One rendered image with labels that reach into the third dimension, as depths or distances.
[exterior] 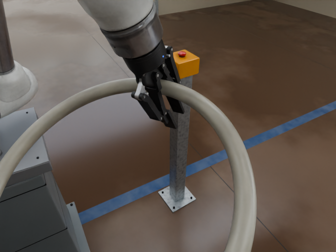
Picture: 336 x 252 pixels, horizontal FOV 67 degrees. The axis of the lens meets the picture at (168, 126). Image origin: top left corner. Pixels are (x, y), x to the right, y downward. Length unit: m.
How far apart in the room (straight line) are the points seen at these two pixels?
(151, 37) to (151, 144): 1.93
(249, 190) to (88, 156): 1.99
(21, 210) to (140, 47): 0.98
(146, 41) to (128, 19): 0.05
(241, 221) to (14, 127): 1.09
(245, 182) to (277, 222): 1.59
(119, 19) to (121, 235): 1.56
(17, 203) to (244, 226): 1.00
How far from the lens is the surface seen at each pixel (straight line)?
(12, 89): 1.13
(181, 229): 1.80
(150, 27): 0.40
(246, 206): 0.37
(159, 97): 0.51
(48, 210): 1.29
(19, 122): 1.31
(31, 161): 1.11
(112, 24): 0.38
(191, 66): 1.20
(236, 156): 0.39
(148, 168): 2.10
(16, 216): 1.27
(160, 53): 0.44
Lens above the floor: 1.58
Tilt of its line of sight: 39 degrees down
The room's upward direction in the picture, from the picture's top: straight up
